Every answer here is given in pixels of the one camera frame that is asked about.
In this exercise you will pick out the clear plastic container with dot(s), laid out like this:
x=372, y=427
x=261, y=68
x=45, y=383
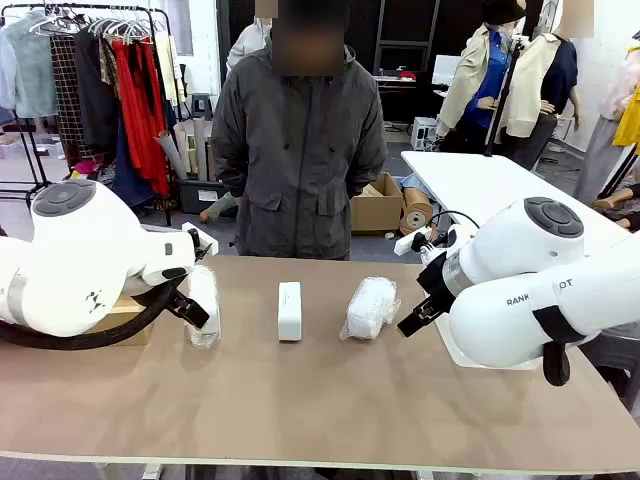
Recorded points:
x=462, y=357

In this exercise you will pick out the black metal shelving unit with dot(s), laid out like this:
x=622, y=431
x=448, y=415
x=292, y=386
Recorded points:
x=400, y=100

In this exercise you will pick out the bubble clock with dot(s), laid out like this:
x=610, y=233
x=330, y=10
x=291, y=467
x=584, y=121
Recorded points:
x=370, y=310
x=205, y=280

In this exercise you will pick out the colourful fabric pile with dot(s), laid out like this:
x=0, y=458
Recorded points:
x=92, y=170

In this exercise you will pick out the light blue fuzzy jacket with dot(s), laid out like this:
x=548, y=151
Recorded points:
x=30, y=70

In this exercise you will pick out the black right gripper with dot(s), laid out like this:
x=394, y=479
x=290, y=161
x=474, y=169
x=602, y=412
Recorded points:
x=437, y=280

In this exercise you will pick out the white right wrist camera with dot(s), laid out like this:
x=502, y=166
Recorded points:
x=407, y=245

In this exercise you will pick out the grey sweater mannequin torso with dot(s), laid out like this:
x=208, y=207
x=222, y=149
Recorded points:
x=220, y=207

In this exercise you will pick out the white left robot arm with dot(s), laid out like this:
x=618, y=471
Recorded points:
x=75, y=260

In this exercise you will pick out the small red item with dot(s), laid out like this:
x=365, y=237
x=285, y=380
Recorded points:
x=407, y=75

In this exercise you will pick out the black hanging garment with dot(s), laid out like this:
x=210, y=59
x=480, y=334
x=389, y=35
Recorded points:
x=97, y=100

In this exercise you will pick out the dark storage bin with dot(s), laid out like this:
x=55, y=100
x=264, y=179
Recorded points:
x=200, y=197

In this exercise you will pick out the person in grey jacket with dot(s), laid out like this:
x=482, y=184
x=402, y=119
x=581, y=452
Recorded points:
x=300, y=150

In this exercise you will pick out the open brown cardboard box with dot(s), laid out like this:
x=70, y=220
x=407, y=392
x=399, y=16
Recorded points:
x=125, y=332

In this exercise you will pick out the grey cardboard tube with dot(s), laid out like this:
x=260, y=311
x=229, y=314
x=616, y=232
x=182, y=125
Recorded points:
x=170, y=155
x=200, y=150

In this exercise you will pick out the mannequin with grey skirt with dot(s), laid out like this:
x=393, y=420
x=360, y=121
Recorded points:
x=600, y=150

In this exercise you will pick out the black step stool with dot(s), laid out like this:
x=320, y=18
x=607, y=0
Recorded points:
x=202, y=105

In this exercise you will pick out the navy hanging garment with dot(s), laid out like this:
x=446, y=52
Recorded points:
x=132, y=170

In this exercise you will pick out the white appliance box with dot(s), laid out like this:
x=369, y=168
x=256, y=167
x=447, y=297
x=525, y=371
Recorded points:
x=446, y=70

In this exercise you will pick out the grey hoodie figure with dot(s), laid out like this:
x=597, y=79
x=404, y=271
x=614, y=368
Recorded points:
x=245, y=45

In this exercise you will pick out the mannequin with beige coat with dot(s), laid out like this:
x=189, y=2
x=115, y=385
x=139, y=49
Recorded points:
x=475, y=85

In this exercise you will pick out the black clothes rack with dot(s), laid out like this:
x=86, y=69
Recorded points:
x=125, y=7

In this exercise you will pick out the cream hanging garment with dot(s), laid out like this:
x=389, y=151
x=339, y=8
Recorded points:
x=167, y=70

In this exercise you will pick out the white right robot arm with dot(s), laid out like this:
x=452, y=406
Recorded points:
x=525, y=240

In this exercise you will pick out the unwrapped white clock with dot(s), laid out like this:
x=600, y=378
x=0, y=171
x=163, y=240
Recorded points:
x=290, y=310

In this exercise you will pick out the white computer case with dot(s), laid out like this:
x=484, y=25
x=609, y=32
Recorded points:
x=424, y=132

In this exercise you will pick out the brown paper roll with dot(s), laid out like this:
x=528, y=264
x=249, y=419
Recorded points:
x=415, y=220

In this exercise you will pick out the yellow garment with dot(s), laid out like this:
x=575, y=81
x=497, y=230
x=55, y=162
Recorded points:
x=630, y=120

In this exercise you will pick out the brown cardboard storage box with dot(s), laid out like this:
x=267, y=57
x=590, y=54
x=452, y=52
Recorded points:
x=375, y=210

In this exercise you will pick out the dark checkered garment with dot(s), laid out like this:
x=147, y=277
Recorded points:
x=65, y=100

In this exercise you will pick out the brown cardboard tube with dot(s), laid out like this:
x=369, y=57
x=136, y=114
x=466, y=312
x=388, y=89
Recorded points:
x=209, y=165

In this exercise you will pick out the black tripod pole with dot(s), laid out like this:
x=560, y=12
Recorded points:
x=503, y=100

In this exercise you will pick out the white table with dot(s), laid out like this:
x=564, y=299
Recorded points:
x=500, y=180

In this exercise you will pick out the lying mannequin legs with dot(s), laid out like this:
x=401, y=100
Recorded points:
x=612, y=202

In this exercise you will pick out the red dress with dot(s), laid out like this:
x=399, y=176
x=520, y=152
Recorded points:
x=140, y=110

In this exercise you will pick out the cream cardboard tube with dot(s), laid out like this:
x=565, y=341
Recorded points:
x=184, y=137

